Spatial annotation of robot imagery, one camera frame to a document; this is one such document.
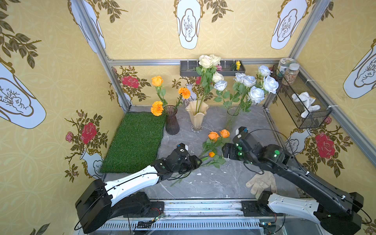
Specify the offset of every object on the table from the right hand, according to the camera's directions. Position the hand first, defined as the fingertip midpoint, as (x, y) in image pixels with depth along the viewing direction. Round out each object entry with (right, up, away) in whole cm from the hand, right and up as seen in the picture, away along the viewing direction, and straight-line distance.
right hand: (229, 147), depth 72 cm
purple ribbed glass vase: (-32, +8, +34) cm, 48 cm away
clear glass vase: (+8, +12, +25) cm, 29 cm away
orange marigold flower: (-23, +29, +10) cm, 38 cm away
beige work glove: (+21, -21, +10) cm, 31 cm away
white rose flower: (+8, +31, +10) cm, 34 cm away
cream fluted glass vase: (-15, +20, +25) cm, 36 cm away
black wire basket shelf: (+47, +14, +6) cm, 49 cm away
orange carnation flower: (-36, +19, +2) cm, 41 cm away
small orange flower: (-4, +2, +27) cm, 27 cm away
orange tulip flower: (-5, -11, +19) cm, 23 cm away
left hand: (-17, -9, +8) cm, 21 cm away
